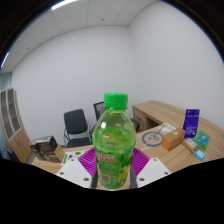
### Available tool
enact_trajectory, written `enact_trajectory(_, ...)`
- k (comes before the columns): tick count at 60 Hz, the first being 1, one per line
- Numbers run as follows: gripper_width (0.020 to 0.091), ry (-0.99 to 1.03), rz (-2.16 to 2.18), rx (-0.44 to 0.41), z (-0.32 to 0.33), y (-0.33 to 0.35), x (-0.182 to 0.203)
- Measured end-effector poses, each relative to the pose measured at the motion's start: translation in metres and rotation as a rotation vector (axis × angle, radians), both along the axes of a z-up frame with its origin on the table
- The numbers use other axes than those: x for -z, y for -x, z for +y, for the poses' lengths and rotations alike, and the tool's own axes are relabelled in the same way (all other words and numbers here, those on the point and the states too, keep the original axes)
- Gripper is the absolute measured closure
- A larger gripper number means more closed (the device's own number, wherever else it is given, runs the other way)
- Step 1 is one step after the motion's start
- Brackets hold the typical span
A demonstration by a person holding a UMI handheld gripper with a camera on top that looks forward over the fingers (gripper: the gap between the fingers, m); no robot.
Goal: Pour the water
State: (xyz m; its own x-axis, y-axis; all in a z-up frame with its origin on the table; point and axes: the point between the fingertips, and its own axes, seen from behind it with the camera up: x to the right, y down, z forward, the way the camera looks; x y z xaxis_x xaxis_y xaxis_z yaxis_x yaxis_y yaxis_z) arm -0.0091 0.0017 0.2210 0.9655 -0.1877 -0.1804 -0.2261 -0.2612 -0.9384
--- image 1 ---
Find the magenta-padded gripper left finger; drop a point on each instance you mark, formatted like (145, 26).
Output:
(75, 171)

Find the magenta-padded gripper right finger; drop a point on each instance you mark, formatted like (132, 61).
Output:
(152, 170)

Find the green drink bottle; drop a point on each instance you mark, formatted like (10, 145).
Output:
(113, 146)

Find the white leaflet with coloured print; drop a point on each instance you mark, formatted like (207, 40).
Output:
(71, 156)

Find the dark brown printed box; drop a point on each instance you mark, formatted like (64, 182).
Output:
(51, 153)

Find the white sheet with round print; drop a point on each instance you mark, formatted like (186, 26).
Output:
(151, 138)

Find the small orange-brown box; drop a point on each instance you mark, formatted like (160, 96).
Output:
(173, 139)

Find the black flat box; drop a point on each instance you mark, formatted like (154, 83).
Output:
(46, 141)

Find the small tan box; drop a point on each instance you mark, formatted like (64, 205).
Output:
(190, 145)

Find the brown printed carton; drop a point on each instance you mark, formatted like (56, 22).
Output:
(35, 150)

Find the small light blue box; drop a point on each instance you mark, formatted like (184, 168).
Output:
(199, 155)

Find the black padded office chair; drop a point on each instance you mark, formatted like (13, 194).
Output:
(76, 121)

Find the green flat box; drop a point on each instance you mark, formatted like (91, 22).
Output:
(202, 139)

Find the purple standing card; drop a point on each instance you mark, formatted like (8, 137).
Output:
(191, 123)

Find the wooden shelf cabinet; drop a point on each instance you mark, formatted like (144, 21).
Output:
(15, 143)

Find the long ceiling light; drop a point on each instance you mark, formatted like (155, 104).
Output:
(63, 4)
(4, 60)

